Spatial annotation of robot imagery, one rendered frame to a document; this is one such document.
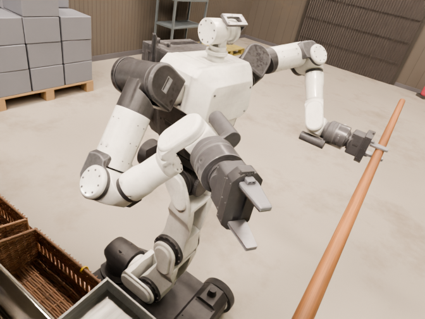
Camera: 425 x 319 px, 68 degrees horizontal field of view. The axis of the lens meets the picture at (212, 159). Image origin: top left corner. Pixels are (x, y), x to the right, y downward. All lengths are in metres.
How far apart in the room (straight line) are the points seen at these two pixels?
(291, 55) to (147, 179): 0.74
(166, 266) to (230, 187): 0.89
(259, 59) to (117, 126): 0.54
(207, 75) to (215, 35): 0.10
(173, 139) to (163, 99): 0.18
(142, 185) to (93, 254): 1.48
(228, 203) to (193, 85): 0.41
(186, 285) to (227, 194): 1.34
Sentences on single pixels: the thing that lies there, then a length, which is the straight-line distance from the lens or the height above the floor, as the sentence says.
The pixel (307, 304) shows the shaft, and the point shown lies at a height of 1.21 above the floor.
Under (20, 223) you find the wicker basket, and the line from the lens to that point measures 1.34.
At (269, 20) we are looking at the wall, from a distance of 8.98.
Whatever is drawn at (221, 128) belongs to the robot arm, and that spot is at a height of 1.37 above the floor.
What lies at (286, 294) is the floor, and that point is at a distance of 2.17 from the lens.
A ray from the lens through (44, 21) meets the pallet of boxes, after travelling 3.75.
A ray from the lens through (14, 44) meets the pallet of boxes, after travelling 3.67.
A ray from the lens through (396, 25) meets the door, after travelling 8.22.
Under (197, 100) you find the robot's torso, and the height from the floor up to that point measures 1.32.
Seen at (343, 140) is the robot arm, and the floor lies 1.20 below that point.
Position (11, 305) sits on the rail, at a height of 1.44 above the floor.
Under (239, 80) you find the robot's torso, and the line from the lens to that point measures 0.93.
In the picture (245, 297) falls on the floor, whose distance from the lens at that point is 2.06.
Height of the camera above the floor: 1.64
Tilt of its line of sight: 32 degrees down
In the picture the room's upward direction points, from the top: 12 degrees clockwise
